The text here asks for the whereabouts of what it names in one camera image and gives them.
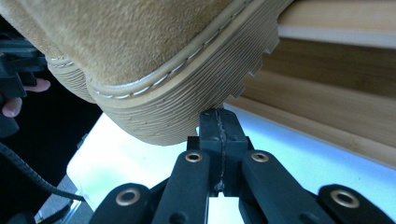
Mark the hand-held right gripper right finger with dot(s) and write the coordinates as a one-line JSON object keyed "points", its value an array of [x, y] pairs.
{"points": [[235, 140]]}

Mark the tan suede boot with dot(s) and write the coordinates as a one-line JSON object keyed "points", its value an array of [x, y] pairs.
{"points": [[67, 77], [140, 46]]}

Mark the wooden three-tier shoe rack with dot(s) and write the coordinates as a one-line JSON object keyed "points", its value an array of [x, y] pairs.
{"points": [[327, 93]]}

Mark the light blue table mat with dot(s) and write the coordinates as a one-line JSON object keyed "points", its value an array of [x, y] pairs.
{"points": [[124, 155]]}

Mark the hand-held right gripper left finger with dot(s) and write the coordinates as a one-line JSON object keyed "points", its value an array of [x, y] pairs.
{"points": [[210, 140]]}

